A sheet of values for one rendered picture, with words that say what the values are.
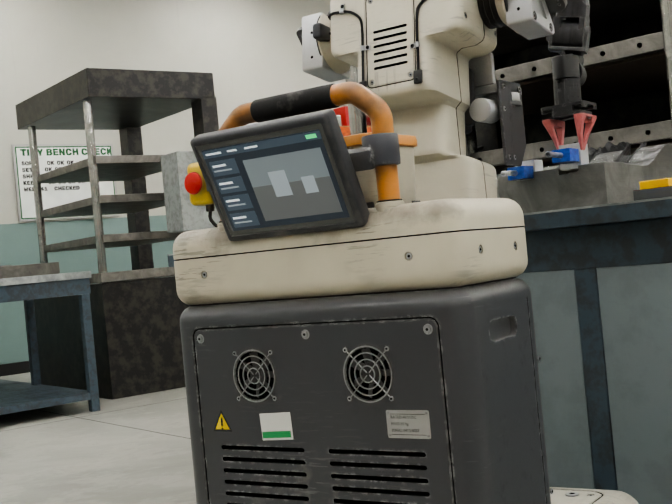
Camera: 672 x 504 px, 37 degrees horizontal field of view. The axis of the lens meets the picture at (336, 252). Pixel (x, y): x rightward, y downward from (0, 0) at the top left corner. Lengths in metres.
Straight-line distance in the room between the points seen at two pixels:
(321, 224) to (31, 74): 8.00
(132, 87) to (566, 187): 4.68
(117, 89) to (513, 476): 5.30
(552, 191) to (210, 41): 8.24
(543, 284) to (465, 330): 0.84
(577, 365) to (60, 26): 7.88
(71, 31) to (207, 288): 8.07
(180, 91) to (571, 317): 4.85
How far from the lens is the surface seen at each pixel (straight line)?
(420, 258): 1.39
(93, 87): 6.45
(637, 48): 3.03
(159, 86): 6.65
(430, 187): 1.82
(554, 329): 2.20
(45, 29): 9.53
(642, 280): 2.09
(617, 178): 2.19
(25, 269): 5.95
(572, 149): 2.16
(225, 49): 10.32
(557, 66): 2.20
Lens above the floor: 0.75
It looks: level
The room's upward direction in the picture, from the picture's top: 5 degrees counter-clockwise
